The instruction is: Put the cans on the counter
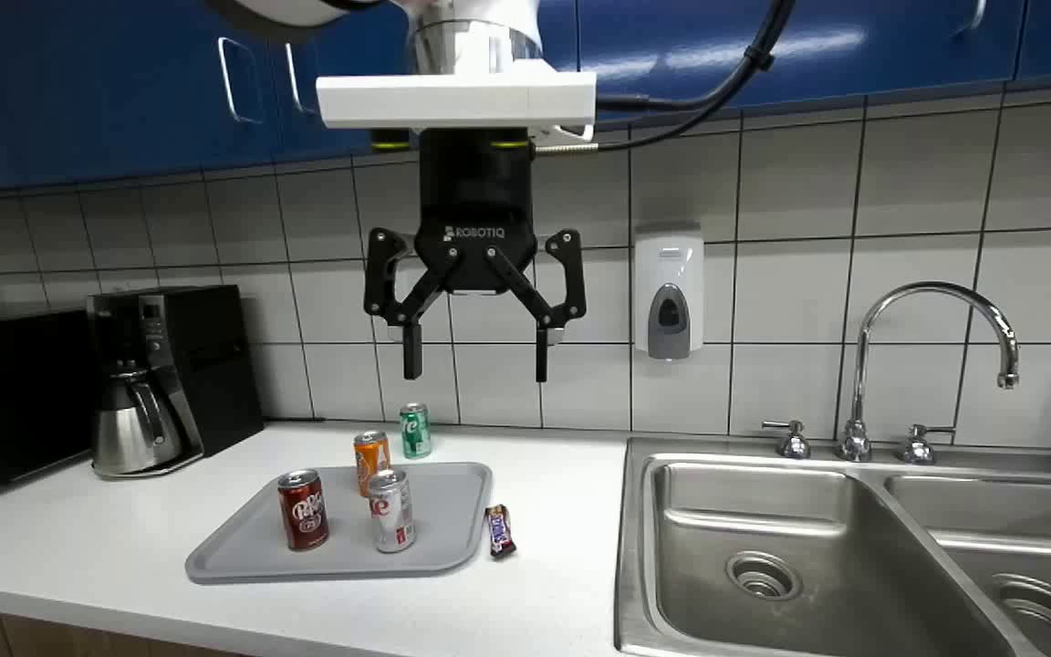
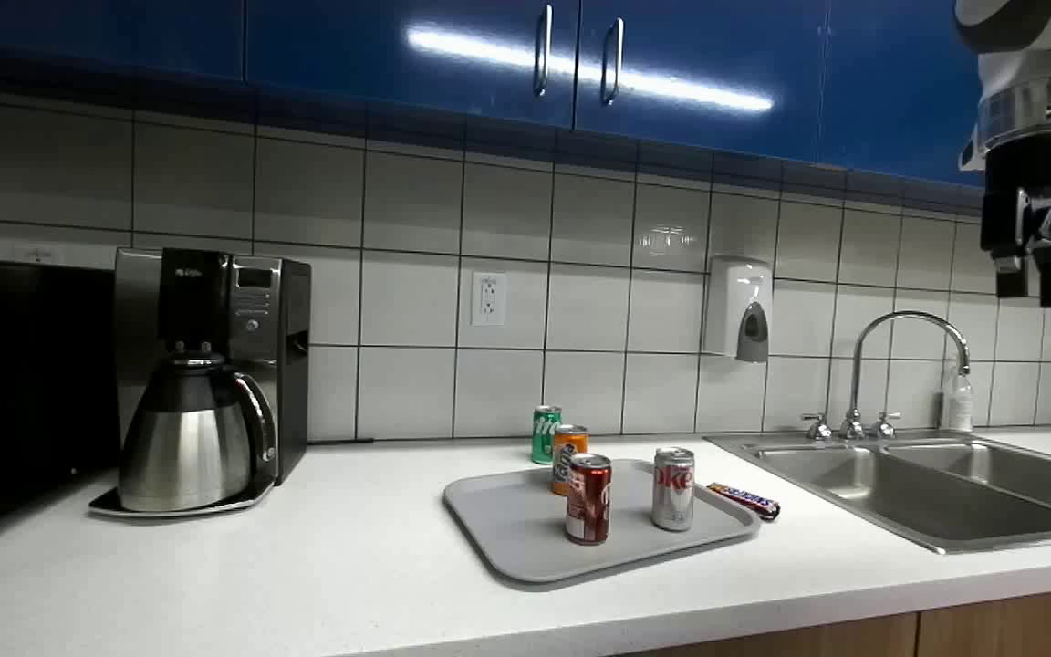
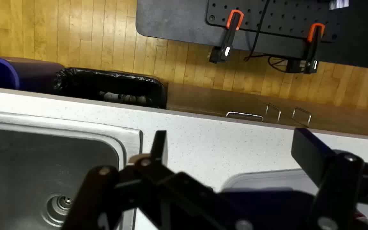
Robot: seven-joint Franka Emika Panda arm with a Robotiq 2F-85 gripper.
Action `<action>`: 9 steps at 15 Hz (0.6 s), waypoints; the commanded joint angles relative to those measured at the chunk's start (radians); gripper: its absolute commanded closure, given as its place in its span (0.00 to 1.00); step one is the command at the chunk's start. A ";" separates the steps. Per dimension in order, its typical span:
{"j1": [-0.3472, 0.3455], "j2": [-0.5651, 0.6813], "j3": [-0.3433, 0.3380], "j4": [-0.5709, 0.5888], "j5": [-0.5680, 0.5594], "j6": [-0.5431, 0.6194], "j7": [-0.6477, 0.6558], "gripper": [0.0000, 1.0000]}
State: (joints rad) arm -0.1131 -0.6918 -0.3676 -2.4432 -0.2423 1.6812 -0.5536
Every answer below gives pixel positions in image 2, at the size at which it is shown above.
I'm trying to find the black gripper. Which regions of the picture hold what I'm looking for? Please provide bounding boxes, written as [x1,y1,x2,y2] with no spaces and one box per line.
[978,124,1051,311]

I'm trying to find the silver diet soda can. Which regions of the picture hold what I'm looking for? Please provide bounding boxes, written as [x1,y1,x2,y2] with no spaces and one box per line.
[650,445,701,535]

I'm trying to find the orange soda can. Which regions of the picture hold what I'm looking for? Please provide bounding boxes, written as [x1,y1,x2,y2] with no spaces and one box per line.
[548,418,596,500]

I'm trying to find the dark red soda can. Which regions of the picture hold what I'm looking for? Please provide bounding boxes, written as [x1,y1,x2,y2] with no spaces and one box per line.
[564,451,617,547]

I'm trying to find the chrome faucet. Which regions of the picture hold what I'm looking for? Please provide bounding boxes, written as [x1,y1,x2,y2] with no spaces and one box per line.
[843,308,974,440]

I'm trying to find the clear dish soap bottle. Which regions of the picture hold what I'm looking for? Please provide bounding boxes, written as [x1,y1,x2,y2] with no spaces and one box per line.
[940,366,978,437]

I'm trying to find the stainless steel double sink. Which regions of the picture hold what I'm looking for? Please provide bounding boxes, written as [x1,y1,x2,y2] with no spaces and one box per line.
[719,432,1051,557]

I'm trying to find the wooden base cabinet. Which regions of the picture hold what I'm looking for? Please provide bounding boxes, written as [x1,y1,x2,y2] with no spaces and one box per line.
[633,581,1051,657]

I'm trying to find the Snickers candy bar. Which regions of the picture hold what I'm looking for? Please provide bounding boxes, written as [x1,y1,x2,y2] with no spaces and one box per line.
[705,477,786,524]

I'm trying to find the green soda can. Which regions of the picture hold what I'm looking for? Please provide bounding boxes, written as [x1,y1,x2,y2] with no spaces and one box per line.
[531,400,565,468]

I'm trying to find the grey plastic tray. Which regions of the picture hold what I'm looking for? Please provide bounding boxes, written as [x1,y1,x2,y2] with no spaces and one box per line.
[440,457,763,592]

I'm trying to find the glossy blue upper cabinets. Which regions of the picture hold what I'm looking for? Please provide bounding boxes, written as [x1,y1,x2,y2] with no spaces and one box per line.
[0,0,1051,187]

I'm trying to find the black steel coffee maker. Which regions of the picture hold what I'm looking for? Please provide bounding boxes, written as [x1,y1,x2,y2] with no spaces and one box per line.
[86,243,316,524]

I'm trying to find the stainless steel coffee carafe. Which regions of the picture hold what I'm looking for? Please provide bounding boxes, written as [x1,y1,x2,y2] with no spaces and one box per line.
[118,355,278,513]

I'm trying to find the black microwave oven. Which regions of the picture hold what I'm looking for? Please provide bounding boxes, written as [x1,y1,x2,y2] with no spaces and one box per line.
[0,253,125,550]

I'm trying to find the white wall soap dispenser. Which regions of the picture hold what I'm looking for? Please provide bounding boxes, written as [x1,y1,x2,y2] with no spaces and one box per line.
[701,254,778,366]

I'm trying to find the silver cabinet door handle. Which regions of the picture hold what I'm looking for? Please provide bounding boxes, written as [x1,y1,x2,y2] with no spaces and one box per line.
[599,16,628,111]
[531,0,558,102]

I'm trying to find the white wall outlet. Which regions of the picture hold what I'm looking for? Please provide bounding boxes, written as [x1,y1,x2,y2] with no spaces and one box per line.
[471,267,511,327]

